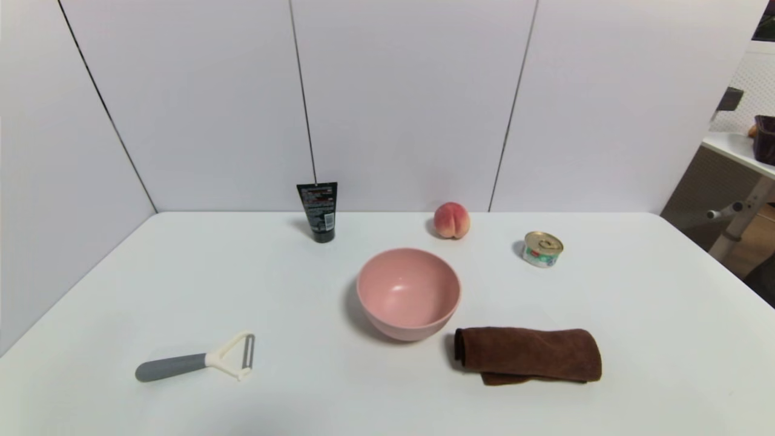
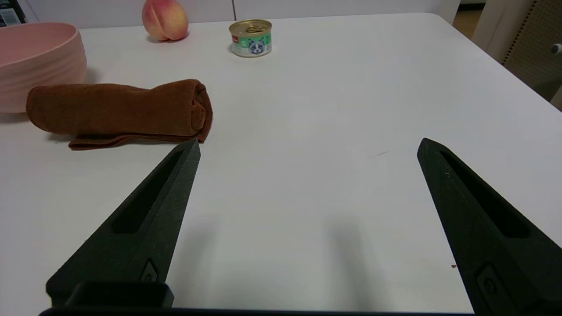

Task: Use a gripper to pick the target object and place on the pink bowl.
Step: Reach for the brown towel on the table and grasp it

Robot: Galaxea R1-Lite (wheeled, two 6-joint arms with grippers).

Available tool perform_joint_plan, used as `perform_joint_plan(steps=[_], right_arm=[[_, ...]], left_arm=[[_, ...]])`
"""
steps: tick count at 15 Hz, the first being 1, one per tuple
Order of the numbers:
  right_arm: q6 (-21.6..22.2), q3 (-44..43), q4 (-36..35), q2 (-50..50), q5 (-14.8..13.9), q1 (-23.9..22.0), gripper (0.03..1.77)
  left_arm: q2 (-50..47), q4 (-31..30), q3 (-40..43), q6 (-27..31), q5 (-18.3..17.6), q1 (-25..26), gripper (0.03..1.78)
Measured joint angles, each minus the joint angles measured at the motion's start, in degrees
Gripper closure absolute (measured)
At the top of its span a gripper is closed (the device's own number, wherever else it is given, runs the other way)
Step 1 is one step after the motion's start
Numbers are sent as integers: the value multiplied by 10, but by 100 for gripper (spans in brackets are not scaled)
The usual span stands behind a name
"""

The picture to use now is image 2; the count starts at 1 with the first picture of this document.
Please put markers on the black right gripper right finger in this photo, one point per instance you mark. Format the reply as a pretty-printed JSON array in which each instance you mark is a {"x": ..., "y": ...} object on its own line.
[{"x": 496, "y": 245}]

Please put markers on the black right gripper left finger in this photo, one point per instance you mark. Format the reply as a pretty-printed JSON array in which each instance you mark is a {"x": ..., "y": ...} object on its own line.
[{"x": 145, "y": 228}]

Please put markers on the brown towel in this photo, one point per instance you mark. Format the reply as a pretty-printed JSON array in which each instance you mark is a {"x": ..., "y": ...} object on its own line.
[{"x": 118, "y": 109}]

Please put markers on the pink bowl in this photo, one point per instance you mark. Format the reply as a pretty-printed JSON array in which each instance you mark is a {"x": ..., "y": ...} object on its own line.
[{"x": 39, "y": 61}]

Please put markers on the brown perforated panel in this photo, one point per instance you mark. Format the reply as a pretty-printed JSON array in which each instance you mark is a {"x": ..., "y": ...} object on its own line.
[{"x": 527, "y": 39}]

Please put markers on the peach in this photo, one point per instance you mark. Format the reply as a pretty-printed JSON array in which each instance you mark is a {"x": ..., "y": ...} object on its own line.
[{"x": 164, "y": 19}]

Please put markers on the cat food can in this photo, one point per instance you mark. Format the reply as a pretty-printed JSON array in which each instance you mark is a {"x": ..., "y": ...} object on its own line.
[{"x": 251, "y": 41}]

